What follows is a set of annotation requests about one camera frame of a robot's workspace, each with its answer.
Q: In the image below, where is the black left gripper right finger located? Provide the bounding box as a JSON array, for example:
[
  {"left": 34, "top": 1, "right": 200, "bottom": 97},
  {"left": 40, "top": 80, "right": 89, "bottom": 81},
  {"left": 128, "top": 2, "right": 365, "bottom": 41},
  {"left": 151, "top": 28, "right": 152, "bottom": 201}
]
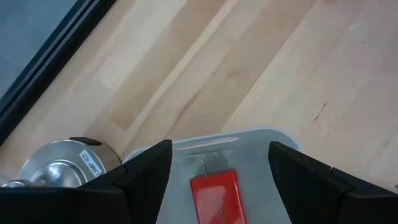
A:
[{"left": 267, "top": 141, "right": 398, "bottom": 224}]

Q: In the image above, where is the red box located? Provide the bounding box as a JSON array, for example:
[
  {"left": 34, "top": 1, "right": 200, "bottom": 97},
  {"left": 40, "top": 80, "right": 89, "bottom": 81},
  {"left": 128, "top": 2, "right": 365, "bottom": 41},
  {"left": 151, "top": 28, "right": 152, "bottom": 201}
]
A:
[{"left": 189, "top": 169, "right": 249, "bottom": 224}]

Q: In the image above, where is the grey plastic bin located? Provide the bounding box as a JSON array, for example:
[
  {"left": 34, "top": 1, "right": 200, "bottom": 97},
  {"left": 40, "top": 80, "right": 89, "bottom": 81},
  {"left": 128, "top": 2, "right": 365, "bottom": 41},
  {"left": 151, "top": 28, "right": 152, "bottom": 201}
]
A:
[{"left": 123, "top": 127, "right": 302, "bottom": 224}]

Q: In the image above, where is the silver lamp base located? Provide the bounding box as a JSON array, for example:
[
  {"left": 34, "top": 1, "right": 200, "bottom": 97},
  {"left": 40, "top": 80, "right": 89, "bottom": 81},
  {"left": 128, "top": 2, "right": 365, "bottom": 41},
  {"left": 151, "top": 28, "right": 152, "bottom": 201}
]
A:
[{"left": 0, "top": 136, "right": 123, "bottom": 189}]

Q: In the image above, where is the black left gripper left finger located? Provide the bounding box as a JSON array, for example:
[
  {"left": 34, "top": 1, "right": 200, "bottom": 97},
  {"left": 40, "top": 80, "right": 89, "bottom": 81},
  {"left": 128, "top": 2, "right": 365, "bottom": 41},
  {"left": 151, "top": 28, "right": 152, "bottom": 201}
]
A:
[{"left": 0, "top": 139, "right": 174, "bottom": 224}]

